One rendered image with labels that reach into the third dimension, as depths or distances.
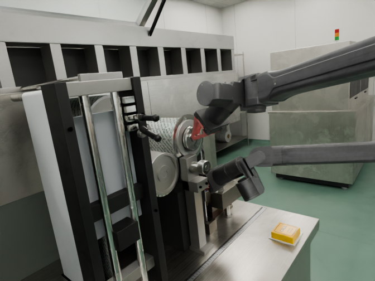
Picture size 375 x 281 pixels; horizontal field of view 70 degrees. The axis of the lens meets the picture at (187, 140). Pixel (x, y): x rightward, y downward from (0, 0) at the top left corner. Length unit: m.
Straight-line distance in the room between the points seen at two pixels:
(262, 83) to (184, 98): 0.76
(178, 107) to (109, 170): 0.80
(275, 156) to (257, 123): 5.00
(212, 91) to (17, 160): 0.59
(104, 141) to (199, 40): 1.03
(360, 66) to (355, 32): 4.74
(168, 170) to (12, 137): 0.45
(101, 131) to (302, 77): 0.37
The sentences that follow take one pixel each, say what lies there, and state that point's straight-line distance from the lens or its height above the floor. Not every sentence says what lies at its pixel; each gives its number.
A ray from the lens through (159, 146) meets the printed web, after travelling 0.83.
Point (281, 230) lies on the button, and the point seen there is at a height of 0.92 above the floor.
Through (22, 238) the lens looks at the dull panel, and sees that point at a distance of 0.97.
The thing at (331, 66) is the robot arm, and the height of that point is 1.42.
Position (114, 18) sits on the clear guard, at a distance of 1.13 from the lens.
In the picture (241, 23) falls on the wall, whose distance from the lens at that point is 5.88.
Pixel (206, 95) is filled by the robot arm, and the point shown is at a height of 1.39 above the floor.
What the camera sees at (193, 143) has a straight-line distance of 0.82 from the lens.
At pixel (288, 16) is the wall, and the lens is 5.50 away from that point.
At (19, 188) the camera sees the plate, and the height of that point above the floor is 1.17.
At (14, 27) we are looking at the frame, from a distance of 0.93.
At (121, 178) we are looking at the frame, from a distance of 0.54.
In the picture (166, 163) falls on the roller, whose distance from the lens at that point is 0.76.
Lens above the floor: 1.42
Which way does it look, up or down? 13 degrees down
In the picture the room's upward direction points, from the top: 6 degrees counter-clockwise
